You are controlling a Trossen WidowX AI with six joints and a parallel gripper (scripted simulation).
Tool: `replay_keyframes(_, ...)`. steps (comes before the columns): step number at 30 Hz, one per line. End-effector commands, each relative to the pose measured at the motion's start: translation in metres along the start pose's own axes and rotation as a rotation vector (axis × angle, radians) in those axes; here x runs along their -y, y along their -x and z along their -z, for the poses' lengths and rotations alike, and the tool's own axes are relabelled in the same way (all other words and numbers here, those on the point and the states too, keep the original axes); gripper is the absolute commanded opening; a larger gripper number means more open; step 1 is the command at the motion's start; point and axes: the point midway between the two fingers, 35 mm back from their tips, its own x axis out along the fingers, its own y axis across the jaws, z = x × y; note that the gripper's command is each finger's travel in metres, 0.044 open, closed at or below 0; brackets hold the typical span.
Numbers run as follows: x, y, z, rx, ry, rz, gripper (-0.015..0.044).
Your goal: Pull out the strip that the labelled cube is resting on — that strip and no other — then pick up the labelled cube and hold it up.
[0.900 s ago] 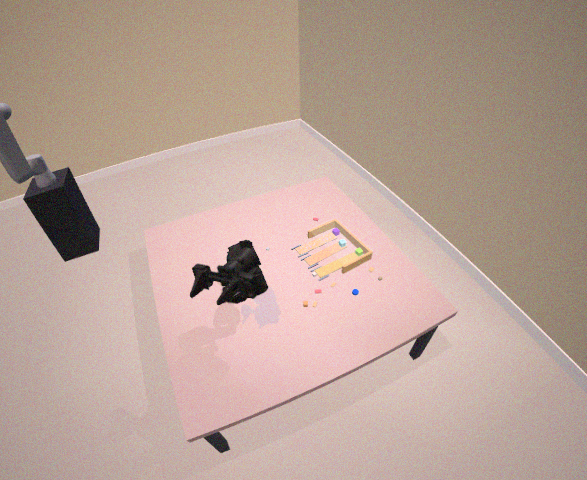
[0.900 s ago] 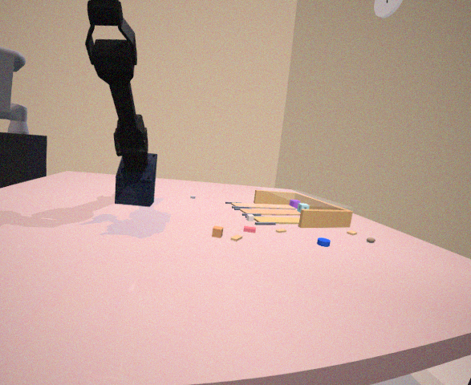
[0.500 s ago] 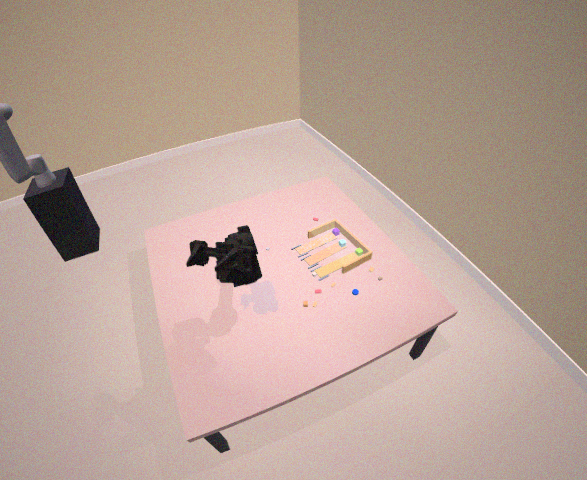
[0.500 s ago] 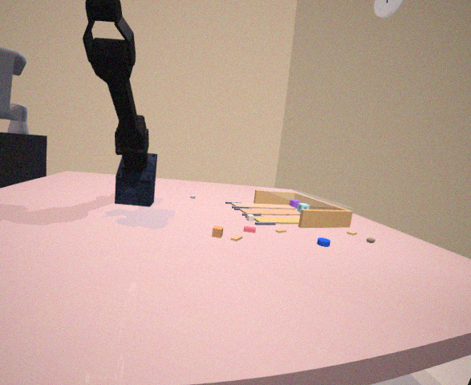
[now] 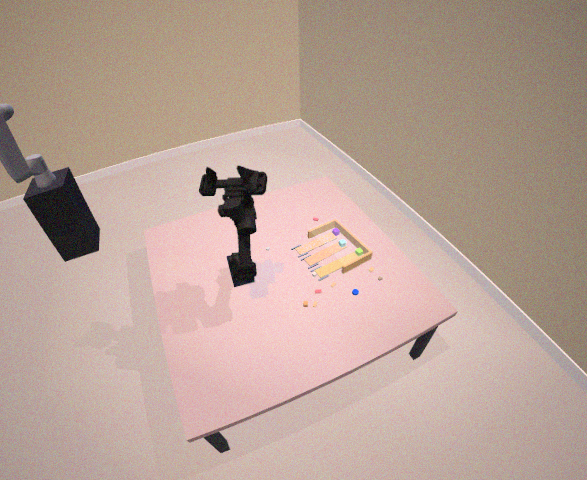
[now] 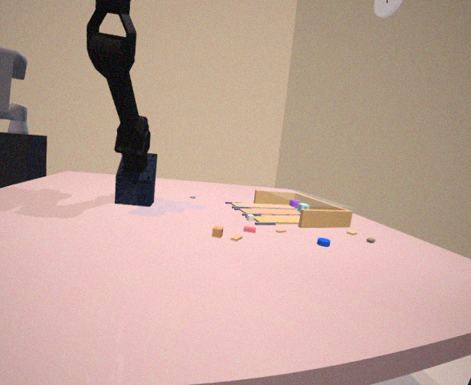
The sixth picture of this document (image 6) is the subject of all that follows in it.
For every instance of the blue short cylinder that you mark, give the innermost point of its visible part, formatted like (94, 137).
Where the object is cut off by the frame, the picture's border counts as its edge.
(323, 242)

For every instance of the orange cube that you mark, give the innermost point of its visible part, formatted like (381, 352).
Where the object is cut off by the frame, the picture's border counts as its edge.
(217, 232)

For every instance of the orange strip with blue speckles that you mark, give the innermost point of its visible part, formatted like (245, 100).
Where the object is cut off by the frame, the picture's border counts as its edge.
(264, 206)

